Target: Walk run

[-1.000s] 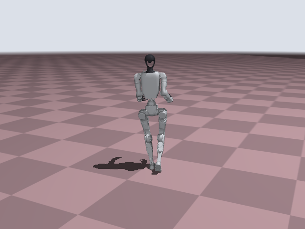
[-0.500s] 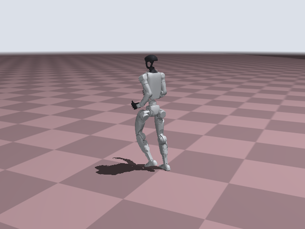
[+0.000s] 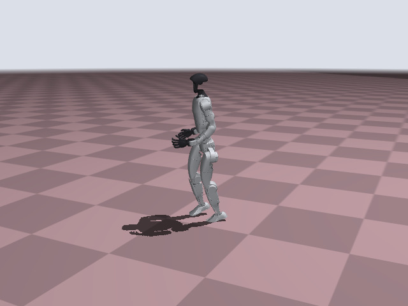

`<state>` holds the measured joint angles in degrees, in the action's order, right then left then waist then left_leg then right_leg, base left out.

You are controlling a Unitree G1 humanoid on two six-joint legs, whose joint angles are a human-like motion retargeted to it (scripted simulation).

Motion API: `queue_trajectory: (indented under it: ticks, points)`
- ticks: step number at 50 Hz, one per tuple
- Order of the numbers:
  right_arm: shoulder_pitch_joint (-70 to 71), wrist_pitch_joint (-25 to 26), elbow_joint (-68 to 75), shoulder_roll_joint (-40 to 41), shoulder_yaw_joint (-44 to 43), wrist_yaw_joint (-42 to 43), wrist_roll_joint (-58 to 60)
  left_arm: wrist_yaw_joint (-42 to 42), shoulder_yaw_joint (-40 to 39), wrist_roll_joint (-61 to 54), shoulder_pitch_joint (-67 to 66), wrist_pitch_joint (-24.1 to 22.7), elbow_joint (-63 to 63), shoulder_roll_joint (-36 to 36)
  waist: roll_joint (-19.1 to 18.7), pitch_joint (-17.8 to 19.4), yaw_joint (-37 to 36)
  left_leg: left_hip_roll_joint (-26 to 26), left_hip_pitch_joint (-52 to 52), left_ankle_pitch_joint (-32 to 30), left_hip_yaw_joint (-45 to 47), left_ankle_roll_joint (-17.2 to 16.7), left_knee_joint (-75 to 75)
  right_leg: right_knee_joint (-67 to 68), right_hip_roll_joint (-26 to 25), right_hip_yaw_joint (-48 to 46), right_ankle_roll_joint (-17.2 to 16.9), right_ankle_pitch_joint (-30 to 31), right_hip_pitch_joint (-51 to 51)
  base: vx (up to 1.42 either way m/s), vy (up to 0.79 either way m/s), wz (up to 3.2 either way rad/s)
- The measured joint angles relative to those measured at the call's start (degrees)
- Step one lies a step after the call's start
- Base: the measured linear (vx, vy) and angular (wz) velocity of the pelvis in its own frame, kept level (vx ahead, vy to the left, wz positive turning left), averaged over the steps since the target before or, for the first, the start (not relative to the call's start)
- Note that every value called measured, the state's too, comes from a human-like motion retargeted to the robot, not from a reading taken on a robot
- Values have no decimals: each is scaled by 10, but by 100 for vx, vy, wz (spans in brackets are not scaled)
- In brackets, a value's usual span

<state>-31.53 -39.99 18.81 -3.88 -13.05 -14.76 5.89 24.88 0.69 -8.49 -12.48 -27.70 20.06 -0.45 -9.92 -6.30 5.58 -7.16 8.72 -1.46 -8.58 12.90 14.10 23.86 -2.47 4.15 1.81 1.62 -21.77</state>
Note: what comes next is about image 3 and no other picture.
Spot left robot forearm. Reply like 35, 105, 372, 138
189, 126, 215, 146

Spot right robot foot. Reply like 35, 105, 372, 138
189, 202, 210, 216

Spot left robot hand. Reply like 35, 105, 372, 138
171, 135, 194, 149

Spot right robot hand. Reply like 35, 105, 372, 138
178, 127, 196, 139

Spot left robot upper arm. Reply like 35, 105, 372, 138
200, 99, 216, 129

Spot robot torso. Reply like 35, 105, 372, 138
192, 95, 215, 153

